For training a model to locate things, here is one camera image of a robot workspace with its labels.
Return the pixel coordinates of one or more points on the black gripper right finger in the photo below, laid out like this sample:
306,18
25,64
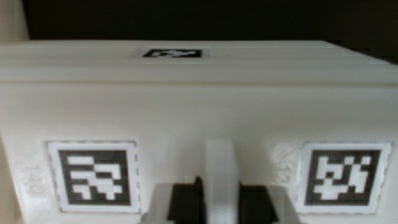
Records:
265,206

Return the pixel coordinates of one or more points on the white cabinet body box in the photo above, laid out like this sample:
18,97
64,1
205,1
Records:
198,62

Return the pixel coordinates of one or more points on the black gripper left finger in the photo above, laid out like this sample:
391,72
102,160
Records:
176,206

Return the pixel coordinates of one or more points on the white U-shaped border fence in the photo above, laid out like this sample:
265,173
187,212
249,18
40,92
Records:
13,22

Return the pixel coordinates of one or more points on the white cabinet door panel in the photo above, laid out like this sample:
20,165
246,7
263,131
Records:
169,116

